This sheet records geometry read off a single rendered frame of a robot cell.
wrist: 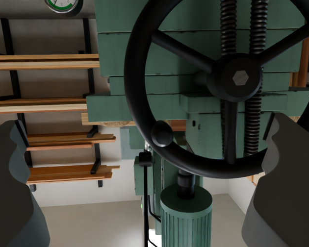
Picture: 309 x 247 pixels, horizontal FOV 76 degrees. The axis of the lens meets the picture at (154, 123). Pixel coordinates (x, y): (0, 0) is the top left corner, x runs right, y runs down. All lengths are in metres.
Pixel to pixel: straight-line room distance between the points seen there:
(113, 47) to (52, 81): 2.69
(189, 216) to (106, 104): 0.42
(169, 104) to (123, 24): 0.19
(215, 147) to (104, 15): 0.34
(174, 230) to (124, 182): 2.63
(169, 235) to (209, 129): 0.46
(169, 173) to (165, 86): 0.42
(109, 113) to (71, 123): 2.66
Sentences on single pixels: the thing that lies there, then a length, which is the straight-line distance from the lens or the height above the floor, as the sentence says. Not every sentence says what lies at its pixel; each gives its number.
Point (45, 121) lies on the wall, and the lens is 3.24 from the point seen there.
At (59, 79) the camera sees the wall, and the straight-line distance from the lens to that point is 3.09.
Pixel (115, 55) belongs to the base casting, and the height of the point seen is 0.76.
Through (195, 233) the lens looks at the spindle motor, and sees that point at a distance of 0.72.
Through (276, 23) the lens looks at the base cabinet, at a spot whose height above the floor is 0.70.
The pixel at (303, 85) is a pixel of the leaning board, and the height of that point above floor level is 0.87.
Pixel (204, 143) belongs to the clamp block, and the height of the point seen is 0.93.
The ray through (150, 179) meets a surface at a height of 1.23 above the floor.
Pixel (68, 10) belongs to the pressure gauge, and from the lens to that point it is 0.42.
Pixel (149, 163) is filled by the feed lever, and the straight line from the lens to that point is 0.79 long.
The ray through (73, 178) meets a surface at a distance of 2.81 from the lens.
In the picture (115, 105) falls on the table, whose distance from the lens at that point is 0.46.
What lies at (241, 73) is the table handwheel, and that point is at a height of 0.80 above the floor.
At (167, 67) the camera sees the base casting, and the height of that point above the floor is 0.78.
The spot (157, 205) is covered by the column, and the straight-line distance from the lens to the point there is 0.96.
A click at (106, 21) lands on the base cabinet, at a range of 0.47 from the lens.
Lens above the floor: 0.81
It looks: 12 degrees up
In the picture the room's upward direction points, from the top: 179 degrees clockwise
